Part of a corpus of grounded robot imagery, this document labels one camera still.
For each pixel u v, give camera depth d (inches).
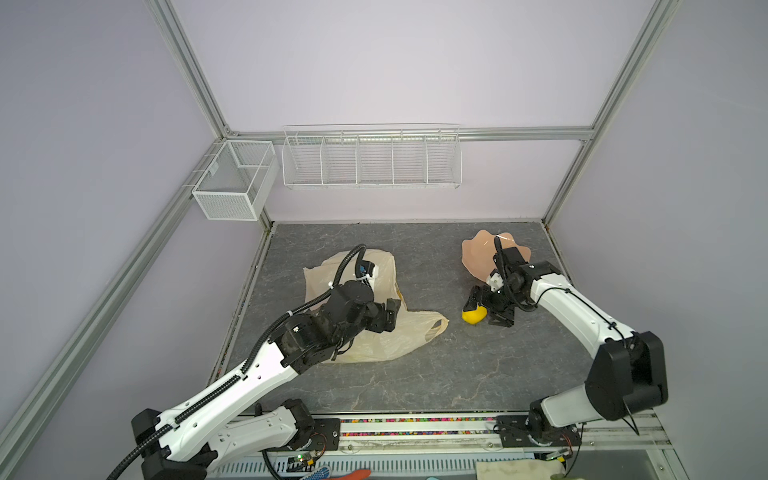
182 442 15.0
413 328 33.6
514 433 29.1
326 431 29.2
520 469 26.8
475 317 35.1
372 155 38.7
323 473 27.3
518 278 24.3
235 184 38.8
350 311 19.0
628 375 16.9
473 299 30.2
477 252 42.6
